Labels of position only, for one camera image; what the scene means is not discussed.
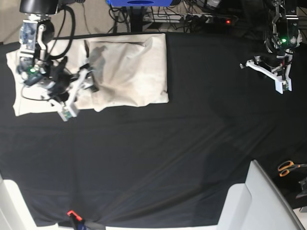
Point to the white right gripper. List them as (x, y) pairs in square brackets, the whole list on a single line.
[(63, 87)]

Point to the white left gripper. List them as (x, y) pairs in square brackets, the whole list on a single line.
[(274, 67)]

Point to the white T-shirt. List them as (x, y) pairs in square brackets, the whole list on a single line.
[(129, 70)]

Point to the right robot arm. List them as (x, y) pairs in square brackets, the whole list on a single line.
[(42, 71)]

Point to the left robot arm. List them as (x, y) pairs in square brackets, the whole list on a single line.
[(281, 37)]

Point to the blue plastic bin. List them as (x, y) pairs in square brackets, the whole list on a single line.
[(135, 3)]

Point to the black power strip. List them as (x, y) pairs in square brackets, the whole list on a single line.
[(168, 17)]

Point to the black table cloth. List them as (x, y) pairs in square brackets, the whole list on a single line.
[(167, 165)]

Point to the red black clamp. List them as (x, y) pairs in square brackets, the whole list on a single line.
[(78, 223)]

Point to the orange handled scissors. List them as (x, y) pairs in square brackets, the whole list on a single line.
[(288, 166)]

